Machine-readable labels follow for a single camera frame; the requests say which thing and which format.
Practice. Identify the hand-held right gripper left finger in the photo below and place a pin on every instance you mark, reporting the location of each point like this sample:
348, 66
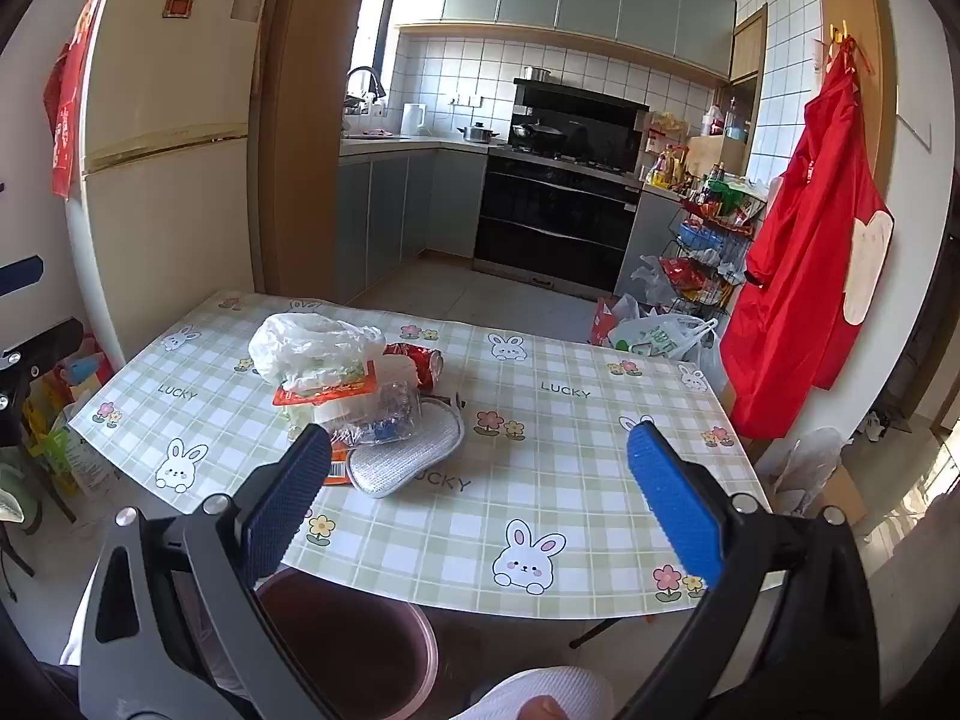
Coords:
289, 499

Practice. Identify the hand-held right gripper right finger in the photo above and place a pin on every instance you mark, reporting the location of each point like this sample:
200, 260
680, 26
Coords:
671, 499

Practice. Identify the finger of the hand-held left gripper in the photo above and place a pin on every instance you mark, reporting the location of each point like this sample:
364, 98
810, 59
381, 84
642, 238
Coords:
45, 341
19, 276

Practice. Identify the red orange food wrapper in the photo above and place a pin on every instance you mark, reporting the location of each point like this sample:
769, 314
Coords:
330, 388

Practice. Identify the silver scouring pad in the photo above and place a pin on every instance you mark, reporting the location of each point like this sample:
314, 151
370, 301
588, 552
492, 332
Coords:
405, 457

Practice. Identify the clear plastic cup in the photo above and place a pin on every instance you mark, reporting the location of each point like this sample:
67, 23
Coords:
390, 409

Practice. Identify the brown plastic bin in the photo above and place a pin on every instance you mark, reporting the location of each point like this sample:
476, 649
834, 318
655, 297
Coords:
352, 637

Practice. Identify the white foam fruit net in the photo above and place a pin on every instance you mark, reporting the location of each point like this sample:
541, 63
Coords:
396, 373

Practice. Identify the red drink can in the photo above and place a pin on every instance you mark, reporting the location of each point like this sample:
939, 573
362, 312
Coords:
420, 364

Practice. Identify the person's right hand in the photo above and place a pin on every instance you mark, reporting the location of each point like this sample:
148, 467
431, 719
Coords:
543, 709

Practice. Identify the pile of colourful toys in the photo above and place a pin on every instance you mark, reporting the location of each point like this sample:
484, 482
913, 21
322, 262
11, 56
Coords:
64, 397

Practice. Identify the black table leg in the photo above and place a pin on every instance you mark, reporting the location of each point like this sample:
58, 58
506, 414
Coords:
611, 628

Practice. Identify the checked rabbit print tablecloth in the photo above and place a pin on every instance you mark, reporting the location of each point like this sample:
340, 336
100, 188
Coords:
525, 480

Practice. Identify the cream fridge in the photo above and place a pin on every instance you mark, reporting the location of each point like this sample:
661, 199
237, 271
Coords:
172, 240

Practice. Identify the white green print plastic bag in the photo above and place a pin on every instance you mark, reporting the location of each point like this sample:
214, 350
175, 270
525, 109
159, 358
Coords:
660, 336

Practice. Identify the red hanging banner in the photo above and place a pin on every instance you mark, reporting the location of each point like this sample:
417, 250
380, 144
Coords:
69, 112

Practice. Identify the cardboard box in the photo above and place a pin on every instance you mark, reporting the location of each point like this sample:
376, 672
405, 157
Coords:
851, 495

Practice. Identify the red paper bag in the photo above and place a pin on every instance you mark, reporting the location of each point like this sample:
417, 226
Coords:
604, 322

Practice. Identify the clear plastic bags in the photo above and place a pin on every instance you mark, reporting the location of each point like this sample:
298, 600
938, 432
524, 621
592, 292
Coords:
651, 281

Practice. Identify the red apron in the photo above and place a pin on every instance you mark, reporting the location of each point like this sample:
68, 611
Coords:
802, 240

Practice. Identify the black oven stove unit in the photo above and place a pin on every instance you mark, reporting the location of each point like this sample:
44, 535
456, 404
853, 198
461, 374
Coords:
555, 217

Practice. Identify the grey lower kitchen cabinets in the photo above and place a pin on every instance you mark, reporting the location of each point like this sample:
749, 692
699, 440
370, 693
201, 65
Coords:
390, 210

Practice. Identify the grey kitchen cabinets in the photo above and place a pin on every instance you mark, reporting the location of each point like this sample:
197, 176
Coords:
390, 210
562, 0

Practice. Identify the red square fridge magnet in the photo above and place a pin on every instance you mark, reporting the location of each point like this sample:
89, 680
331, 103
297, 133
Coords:
178, 3

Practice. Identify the wooden partition panel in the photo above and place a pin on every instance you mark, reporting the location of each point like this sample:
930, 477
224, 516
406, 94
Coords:
304, 127

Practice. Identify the row of condiment bottles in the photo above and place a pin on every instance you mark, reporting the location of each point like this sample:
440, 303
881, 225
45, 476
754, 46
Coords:
667, 169

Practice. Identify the black wok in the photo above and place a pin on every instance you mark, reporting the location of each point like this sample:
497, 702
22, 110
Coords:
545, 132

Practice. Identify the kitchen faucet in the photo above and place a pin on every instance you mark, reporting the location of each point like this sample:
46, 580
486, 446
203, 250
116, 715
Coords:
365, 86

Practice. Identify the white electric kettle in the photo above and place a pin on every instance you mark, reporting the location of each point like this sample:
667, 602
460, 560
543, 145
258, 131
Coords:
414, 120

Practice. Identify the black range hood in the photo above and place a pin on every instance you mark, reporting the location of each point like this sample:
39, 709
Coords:
577, 109

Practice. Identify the steel cooking pot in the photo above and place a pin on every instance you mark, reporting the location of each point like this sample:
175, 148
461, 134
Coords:
478, 133

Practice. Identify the window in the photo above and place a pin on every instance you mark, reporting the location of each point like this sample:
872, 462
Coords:
373, 30

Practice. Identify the small steel pot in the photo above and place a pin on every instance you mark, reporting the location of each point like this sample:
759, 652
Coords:
537, 74

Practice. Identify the grey upper kitchen cabinets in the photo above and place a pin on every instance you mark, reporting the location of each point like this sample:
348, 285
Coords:
562, 0

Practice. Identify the wall socket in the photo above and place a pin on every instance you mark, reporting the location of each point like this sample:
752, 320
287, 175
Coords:
463, 100

